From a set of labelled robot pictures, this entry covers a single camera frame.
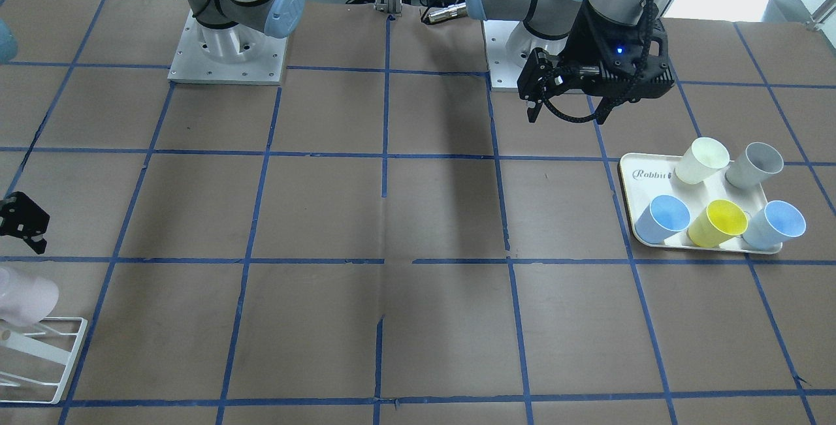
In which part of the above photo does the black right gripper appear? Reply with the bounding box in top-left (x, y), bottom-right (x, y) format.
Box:
top-left (1, 192), bottom-right (50, 255)

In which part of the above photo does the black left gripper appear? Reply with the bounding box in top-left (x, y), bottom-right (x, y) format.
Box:
top-left (517, 5), bottom-right (675, 125)

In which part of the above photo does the pink cup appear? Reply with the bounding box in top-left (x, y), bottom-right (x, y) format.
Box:
top-left (1, 266), bottom-right (59, 327)

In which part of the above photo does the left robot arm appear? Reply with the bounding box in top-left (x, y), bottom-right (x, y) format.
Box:
top-left (466, 0), bottom-right (677, 124)

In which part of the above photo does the blue cup near tray corner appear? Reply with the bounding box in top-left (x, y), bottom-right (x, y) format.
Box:
top-left (634, 194), bottom-right (692, 244)

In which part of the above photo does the cream white cup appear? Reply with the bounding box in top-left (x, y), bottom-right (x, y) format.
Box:
top-left (675, 136), bottom-right (730, 185)

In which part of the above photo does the yellow cup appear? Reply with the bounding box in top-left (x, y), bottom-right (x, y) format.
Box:
top-left (687, 199), bottom-right (748, 247)

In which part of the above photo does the grey cup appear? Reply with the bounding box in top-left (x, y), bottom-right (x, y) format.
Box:
top-left (725, 142), bottom-right (784, 189)

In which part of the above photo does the light blue cup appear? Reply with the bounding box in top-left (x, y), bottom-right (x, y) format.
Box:
top-left (741, 200), bottom-right (807, 251)

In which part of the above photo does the silver cylindrical connector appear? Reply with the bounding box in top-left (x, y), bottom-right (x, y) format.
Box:
top-left (421, 2), bottom-right (468, 25)

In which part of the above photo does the cream rabbit tray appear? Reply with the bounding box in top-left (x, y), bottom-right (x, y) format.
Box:
top-left (619, 153), bottom-right (783, 255)

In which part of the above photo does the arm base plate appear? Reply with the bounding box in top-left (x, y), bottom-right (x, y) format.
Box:
top-left (483, 20), bottom-right (567, 92)
top-left (168, 15), bottom-right (287, 86)

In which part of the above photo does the white wire cup rack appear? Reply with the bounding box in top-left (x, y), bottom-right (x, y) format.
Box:
top-left (1, 316), bottom-right (88, 405)

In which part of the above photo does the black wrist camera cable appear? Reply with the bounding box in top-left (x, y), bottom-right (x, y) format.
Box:
top-left (542, 0), bottom-right (657, 125)

